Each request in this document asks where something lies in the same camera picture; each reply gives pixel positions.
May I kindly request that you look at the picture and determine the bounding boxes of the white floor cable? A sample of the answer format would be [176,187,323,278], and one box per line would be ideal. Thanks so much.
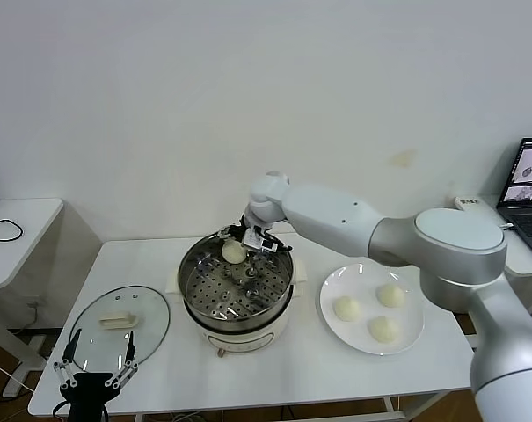
[0,358,34,392]

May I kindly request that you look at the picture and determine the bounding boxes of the white side table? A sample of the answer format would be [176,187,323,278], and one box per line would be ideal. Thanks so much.
[434,194,532,326]
[0,197,104,399]

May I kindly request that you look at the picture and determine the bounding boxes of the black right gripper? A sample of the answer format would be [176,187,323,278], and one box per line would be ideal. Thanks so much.
[215,215,294,254]

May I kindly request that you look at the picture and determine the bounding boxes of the white round plate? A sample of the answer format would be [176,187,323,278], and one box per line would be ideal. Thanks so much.
[319,263,426,356]

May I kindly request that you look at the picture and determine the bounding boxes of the stainless steel steamer basket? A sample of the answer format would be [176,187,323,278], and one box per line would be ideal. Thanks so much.
[179,227,295,329]

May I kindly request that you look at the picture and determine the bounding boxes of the white main table frame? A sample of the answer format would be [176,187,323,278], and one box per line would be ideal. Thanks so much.
[133,390,451,422]

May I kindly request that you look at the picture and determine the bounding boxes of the round glass pot lid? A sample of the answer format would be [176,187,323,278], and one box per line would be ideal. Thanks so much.
[69,285,172,375]

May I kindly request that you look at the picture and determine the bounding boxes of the white steamed baozi bun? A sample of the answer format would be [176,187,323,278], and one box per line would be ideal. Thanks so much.
[332,295,363,323]
[221,239,245,265]
[375,283,406,309]
[367,316,399,343]

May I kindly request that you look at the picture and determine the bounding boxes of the black looped cable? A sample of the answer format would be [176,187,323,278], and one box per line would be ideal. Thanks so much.
[0,218,25,247]

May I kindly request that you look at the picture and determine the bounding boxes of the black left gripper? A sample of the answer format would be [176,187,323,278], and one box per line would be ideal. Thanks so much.
[53,328,140,422]

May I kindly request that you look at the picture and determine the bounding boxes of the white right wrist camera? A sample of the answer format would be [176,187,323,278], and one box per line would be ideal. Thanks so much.
[242,230,270,251]

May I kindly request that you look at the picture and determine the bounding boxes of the grey open laptop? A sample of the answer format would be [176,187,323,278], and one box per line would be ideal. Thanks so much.
[496,137,532,265]

